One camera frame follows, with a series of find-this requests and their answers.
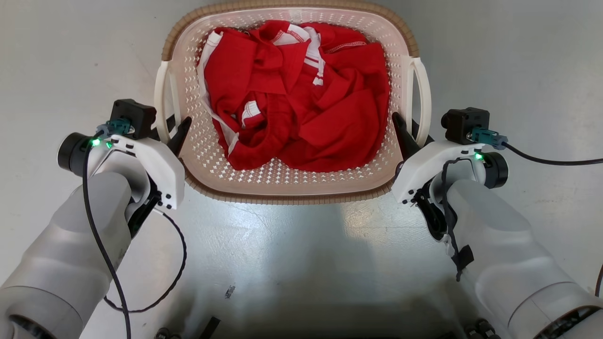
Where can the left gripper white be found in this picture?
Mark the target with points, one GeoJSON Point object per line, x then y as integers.
{"type": "Point", "coordinates": [155, 165]}

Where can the white perforated laundry basket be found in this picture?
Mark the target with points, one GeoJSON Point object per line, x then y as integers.
{"type": "Point", "coordinates": [282, 181]}

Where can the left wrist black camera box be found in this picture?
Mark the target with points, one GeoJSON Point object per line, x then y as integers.
{"type": "Point", "coordinates": [132, 117]}

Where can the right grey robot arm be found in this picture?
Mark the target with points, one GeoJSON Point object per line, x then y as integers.
{"type": "Point", "coordinates": [513, 263]}

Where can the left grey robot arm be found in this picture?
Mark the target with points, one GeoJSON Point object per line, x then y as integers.
{"type": "Point", "coordinates": [61, 263]}

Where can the red garment with white trim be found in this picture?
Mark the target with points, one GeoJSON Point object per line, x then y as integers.
{"type": "Point", "coordinates": [339, 122]}

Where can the dark robot base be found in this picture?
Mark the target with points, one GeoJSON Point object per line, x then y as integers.
{"type": "Point", "coordinates": [209, 327]}

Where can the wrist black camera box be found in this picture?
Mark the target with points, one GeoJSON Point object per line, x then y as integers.
{"type": "Point", "coordinates": [464, 125]}
{"type": "Point", "coordinates": [132, 117]}

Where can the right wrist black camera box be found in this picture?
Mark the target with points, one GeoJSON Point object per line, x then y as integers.
{"type": "Point", "coordinates": [464, 125]}

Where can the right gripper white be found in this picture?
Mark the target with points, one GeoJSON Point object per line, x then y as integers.
{"type": "Point", "coordinates": [428, 165]}

